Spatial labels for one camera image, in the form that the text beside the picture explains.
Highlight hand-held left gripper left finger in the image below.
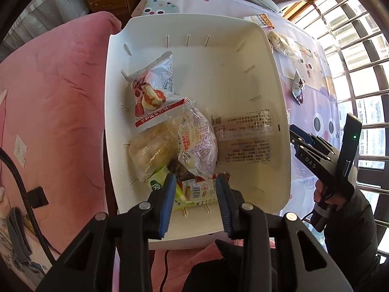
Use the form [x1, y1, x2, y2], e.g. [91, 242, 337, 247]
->
[35, 173, 177, 292]

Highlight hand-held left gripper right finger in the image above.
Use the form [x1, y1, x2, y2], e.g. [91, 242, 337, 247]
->
[215, 173, 354, 292]

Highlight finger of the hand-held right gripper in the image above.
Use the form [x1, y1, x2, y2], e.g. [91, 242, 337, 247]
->
[289, 124, 318, 146]
[291, 138, 323, 174]

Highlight green snack packet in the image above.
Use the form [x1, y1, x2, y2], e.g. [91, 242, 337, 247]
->
[149, 164, 195, 210]

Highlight red cookie packet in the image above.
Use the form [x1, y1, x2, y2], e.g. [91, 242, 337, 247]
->
[181, 172, 231, 207]

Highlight dark chocolate snack packet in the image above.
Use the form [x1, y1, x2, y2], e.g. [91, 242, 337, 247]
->
[167, 158, 198, 183]

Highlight clear cake packet white label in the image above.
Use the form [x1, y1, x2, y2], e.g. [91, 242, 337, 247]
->
[210, 106, 272, 166]

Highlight clear bag of yellow balls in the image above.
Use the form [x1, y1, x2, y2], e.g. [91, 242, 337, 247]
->
[128, 122, 180, 183]

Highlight white packet purple print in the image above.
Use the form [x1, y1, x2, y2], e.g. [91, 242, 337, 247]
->
[177, 97, 219, 181]

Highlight white plastic storage bin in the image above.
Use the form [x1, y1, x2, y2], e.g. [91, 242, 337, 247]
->
[104, 13, 293, 250]

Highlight red white strawberry cake packet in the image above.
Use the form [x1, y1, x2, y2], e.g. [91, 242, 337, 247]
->
[123, 51, 186, 133]

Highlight person's right forearm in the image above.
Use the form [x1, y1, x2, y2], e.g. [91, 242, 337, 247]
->
[324, 189, 380, 292]

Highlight clear bag of puffed snacks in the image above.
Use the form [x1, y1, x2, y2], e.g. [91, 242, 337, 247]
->
[267, 30, 304, 58]

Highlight person's right hand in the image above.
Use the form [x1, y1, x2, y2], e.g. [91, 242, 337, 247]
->
[313, 179, 348, 210]

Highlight silver purple foil packet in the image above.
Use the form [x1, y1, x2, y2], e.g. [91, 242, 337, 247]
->
[290, 68, 307, 105]

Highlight person's pink fleece pants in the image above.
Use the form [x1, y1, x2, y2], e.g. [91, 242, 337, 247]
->
[115, 240, 231, 292]

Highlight person's black jacket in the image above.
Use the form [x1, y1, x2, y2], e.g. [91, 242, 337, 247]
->
[182, 240, 274, 292]

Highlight metal window bars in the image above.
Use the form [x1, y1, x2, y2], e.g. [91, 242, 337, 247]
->
[286, 0, 389, 265]

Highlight white orange snack packet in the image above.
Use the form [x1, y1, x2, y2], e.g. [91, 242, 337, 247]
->
[243, 13, 275, 29]

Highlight pink blanket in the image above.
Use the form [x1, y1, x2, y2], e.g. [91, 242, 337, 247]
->
[0, 10, 122, 250]

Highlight cartoon printed blanket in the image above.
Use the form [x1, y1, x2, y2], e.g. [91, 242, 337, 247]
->
[0, 185, 58, 280]

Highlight white lace cover cloth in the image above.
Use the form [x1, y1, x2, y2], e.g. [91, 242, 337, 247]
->
[18, 0, 92, 37]

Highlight thick black cable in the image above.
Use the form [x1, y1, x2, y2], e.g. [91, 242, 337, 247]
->
[0, 147, 57, 262]

